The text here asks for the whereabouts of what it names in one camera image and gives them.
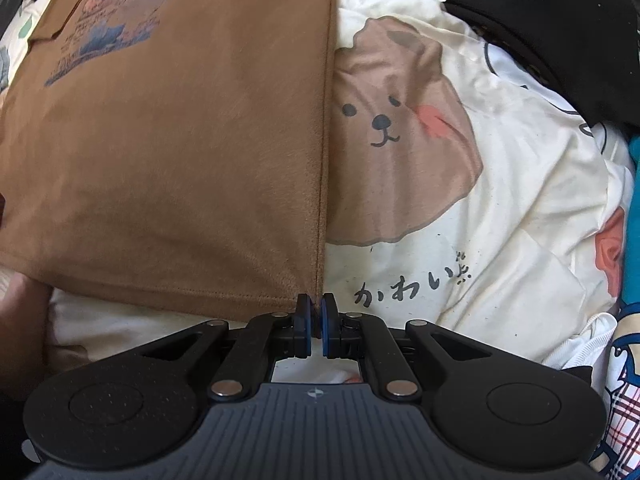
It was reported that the blue cartoon blanket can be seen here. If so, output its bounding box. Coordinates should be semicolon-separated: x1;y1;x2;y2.
587;134;640;480

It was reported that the brown printed t-shirt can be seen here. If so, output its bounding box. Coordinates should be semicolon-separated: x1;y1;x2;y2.
0;0;337;323

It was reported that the white bear-print bed sheet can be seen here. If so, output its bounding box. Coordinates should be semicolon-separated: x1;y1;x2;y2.
0;0;636;386

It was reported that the person's bare leg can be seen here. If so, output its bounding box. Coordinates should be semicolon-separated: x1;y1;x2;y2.
0;270;51;396

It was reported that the black folded garment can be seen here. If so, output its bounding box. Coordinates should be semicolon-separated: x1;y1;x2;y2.
435;0;640;128

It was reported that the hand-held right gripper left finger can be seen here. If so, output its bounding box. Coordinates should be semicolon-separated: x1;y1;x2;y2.
140;293;314;404

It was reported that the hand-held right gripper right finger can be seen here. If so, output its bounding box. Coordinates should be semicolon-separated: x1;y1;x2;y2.
320;292;496;402

